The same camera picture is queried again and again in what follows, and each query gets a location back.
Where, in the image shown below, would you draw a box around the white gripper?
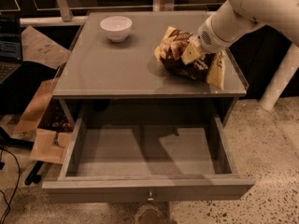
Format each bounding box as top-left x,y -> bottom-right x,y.
181,14 -> 233,65

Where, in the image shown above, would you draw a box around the brown chip bag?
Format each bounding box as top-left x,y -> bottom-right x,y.
154,26 -> 225,90

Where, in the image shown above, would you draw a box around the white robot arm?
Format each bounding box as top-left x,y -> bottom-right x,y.
197,0 -> 299,110

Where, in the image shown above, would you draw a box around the grey open top drawer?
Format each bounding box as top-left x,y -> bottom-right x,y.
43,105 -> 254,203

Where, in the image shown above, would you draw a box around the small metal drawer knob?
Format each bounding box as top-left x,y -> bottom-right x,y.
147,191 -> 155,203

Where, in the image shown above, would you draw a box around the white ceramic bowl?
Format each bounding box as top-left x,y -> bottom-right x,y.
100,16 -> 133,42

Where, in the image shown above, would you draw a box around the grey wooden cabinet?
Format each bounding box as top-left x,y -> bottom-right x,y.
53,11 -> 248,121

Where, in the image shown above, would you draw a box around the brown paper sheet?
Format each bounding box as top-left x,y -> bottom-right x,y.
21,26 -> 71,69

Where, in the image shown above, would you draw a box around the open cardboard box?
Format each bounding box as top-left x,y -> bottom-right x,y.
11,77 -> 75,165

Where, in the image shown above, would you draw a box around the black open laptop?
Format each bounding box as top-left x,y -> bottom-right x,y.
0,15 -> 22,83

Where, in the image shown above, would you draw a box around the black stand leg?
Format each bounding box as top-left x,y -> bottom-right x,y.
24,161 -> 44,186

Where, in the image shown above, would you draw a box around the metal window frame rail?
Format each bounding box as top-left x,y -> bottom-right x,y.
21,0 -> 225,27

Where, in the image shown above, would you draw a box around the black cable on floor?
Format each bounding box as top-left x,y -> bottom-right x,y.
0,145 -> 22,224

